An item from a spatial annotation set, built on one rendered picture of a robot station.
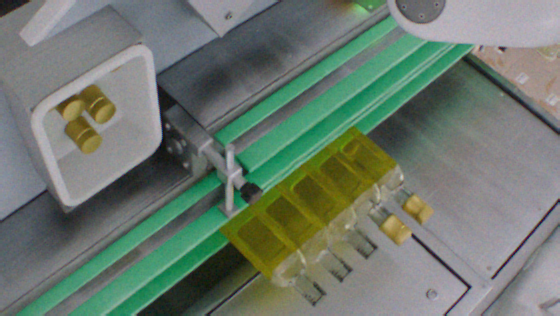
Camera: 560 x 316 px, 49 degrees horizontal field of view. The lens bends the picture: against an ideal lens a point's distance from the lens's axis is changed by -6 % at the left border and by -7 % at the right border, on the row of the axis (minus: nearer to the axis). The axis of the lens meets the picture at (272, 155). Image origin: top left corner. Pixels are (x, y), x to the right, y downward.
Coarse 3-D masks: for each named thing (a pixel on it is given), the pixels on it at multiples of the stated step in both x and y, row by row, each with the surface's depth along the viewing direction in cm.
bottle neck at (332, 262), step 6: (330, 252) 98; (324, 258) 98; (330, 258) 98; (336, 258) 98; (324, 264) 98; (330, 264) 97; (336, 264) 97; (342, 264) 97; (330, 270) 97; (336, 270) 97; (342, 270) 96; (348, 270) 96; (336, 276) 97; (342, 276) 96; (348, 276) 98; (342, 282) 98
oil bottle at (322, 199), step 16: (288, 176) 104; (304, 176) 104; (320, 176) 104; (304, 192) 102; (320, 192) 102; (336, 192) 103; (320, 208) 101; (336, 208) 101; (352, 208) 101; (336, 224) 100; (352, 224) 101; (336, 240) 102
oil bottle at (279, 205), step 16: (272, 192) 102; (288, 192) 102; (272, 208) 100; (288, 208) 100; (304, 208) 100; (288, 224) 99; (304, 224) 99; (320, 224) 99; (304, 240) 97; (320, 240) 98; (320, 256) 98
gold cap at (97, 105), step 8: (88, 88) 84; (96, 88) 85; (80, 96) 84; (88, 96) 84; (96, 96) 84; (104, 96) 84; (88, 104) 83; (96, 104) 83; (104, 104) 83; (112, 104) 84; (88, 112) 84; (96, 112) 83; (104, 112) 84; (112, 112) 85; (96, 120) 83; (104, 120) 85
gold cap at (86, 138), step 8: (80, 120) 87; (72, 128) 86; (80, 128) 86; (88, 128) 86; (72, 136) 86; (80, 136) 85; (88, 136) 85; (96, 136) 86; (80, 144) 85; (88, 144) 86; (96, 144) 87; (88, 152) 87
